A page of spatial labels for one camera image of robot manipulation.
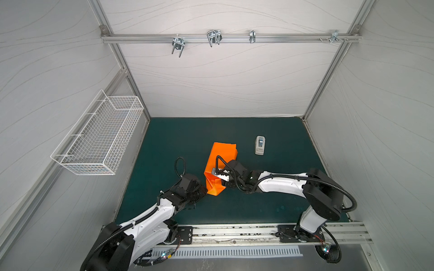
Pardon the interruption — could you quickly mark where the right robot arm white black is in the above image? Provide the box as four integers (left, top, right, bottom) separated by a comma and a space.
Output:
213, 167, 357, 239

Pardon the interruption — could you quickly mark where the aluminium cross rail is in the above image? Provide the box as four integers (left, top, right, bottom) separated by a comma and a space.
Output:
102, 32, 362, 44

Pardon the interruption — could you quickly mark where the metal u-bolt clamp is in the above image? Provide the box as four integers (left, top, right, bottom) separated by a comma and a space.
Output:
171, 37, 185, 57
206, 29, 222, 47

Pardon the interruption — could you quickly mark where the left black cable bundle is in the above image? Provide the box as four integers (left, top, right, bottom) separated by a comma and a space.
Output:
133, 236, 182, 268

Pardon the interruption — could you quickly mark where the white wire basket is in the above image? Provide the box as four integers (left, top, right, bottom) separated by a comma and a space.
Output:
50, 90, 144, 176

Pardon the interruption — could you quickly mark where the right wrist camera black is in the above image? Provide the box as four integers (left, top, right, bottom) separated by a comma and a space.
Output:
211, 155, 248, 182

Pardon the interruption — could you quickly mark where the green table mat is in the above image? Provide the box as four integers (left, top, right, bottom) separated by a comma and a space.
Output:
116, 117, 323, 225

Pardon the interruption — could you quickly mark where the orange wrapping paper sheet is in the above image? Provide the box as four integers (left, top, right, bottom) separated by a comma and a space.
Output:
204, 142, 238, 196

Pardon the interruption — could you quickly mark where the right black cable coil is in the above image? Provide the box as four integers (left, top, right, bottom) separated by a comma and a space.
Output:
314, 225, 342, 264

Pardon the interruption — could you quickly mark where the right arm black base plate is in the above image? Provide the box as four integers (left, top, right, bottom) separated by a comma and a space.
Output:
275, 224, 325, 243

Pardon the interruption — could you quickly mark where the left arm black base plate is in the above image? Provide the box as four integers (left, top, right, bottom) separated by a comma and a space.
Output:
167, 226, 193, 245

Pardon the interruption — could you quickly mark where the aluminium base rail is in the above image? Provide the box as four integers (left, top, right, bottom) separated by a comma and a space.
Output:
179, 222, 373, 247

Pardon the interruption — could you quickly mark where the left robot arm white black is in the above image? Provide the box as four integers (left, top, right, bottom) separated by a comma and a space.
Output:
80, 181, 208, 271

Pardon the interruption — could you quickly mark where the white vent strip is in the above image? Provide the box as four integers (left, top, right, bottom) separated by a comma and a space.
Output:
172, 245, 303, 259

